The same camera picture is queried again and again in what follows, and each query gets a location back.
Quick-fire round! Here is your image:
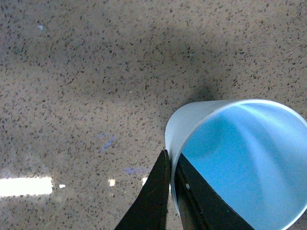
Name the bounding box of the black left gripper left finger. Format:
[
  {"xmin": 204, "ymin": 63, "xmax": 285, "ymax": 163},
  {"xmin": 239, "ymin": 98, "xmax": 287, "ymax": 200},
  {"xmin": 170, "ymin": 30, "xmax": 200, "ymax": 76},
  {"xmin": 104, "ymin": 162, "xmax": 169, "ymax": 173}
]
[{"xmin": 115, "ymin": 149, "xmax": 171, "ymax": 230}]

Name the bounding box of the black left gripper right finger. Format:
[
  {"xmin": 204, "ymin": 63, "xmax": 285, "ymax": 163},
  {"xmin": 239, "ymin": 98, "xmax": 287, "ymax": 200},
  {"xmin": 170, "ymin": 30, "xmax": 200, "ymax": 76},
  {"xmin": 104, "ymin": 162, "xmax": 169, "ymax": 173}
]
[{"xmin": 175, "ymin": 154, "xmax": 253, "ymax": 230}]

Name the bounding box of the blue cup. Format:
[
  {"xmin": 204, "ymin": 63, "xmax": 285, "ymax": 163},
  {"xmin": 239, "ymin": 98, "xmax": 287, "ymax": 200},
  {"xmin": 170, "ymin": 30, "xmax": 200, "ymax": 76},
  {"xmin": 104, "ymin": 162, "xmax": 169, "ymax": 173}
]
[{"xmin": 165, "ymin": 99, "xmax": 307, "ymax": 230}]

